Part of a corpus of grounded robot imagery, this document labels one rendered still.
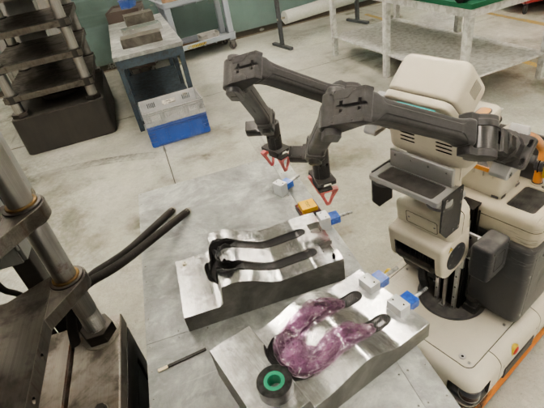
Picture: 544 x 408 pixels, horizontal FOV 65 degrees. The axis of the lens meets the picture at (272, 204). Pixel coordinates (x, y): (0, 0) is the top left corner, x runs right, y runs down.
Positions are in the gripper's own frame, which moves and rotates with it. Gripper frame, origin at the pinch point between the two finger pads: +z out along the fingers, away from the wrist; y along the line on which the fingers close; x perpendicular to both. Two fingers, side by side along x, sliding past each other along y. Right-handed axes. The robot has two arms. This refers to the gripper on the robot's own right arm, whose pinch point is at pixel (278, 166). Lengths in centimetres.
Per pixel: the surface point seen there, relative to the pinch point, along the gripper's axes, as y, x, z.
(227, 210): -9.9, -22.7, 12.5
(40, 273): -19, -90, -1
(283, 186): 2.5, -1.3, 8.1
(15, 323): 12, -102, -12
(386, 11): -156, 302, 27
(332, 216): 31.1, -4.8, 8.2
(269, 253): 30.8, -35.2, 3.7
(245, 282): 38, -50, 0
